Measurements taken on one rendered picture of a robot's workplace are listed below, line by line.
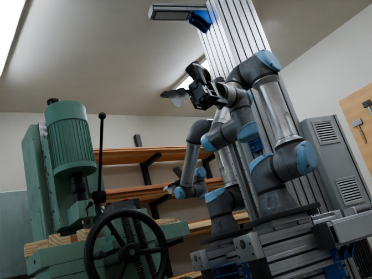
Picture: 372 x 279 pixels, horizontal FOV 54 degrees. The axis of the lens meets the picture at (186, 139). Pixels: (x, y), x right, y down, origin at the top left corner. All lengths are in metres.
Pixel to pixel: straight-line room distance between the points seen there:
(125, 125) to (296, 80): 2.23
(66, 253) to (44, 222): 0.39
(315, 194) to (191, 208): 3.15
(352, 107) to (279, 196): 2.98
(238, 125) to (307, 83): 3.49
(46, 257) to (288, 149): 0.92
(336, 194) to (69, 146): 1.19
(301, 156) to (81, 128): 0.90
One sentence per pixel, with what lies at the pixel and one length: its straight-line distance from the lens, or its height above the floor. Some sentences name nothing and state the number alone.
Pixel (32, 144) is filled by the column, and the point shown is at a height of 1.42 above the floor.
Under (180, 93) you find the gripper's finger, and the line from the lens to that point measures 1.13.
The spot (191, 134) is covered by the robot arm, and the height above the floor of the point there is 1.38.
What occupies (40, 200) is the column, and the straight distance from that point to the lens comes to 1.73.
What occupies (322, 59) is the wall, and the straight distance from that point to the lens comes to 4.60.
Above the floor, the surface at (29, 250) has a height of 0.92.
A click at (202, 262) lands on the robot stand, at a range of 1.77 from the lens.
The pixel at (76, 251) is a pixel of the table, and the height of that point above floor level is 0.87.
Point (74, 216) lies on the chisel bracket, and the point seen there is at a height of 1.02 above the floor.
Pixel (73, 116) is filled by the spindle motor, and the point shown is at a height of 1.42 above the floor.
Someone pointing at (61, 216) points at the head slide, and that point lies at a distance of 1.63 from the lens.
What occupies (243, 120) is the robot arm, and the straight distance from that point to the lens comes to 1.22.
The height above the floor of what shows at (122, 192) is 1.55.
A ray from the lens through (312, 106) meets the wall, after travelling 4.61.
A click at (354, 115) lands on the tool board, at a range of 4.31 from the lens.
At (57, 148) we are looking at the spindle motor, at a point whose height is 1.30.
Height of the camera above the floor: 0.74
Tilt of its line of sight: 18 degrees up
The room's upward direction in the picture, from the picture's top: 16 degrees counter-clockwise
